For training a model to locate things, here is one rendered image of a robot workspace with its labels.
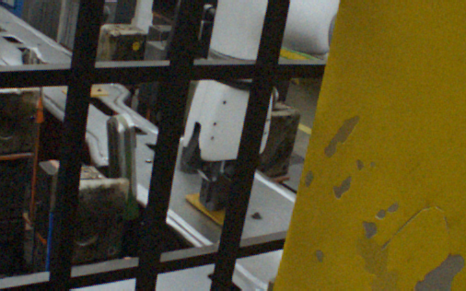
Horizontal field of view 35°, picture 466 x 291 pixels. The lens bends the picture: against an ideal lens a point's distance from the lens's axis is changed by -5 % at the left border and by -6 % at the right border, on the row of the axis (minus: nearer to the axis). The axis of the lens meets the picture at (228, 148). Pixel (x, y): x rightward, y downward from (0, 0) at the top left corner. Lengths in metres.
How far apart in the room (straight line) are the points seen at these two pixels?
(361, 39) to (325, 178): 0.03
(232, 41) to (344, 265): 0.74
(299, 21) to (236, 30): 0.08
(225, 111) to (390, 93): 0.77
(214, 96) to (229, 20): 0.09
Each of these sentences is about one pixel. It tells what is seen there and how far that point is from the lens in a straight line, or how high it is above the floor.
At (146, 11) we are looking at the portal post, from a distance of 5.23.
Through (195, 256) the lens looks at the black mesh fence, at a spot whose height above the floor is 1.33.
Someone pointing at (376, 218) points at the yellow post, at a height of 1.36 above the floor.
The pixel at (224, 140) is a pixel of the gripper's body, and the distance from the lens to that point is 0.94.
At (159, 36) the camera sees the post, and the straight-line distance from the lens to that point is 1.53.
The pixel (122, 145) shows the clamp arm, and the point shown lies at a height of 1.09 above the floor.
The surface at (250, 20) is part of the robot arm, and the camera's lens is 0.89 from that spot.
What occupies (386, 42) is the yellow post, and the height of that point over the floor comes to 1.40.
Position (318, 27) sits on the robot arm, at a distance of 0.86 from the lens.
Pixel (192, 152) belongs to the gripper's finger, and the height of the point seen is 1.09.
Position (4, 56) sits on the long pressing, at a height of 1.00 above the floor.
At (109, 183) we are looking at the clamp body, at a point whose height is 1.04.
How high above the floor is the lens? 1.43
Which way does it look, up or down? 20 degrees down
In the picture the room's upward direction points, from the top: 11 degrees clockwise
